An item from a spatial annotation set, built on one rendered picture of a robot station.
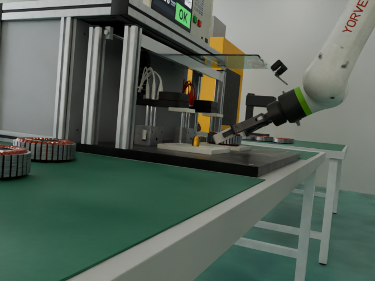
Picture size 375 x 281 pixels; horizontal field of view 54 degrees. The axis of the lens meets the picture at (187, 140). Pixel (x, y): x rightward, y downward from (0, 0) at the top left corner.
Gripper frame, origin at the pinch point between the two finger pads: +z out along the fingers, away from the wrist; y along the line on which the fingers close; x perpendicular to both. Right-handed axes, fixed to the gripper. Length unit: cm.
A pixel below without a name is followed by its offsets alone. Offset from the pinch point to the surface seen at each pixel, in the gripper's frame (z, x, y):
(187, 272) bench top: -17, -21, -86
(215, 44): 59, 156, 324
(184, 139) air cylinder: 12.1, 4.9, -3.6
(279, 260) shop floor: 37, -72, 128
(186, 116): 9.6, 12.4, -0.3
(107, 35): 4, 29, -42
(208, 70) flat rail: -2.9, 24.2, 3.9
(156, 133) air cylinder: 10.7, 6.2, -24.4
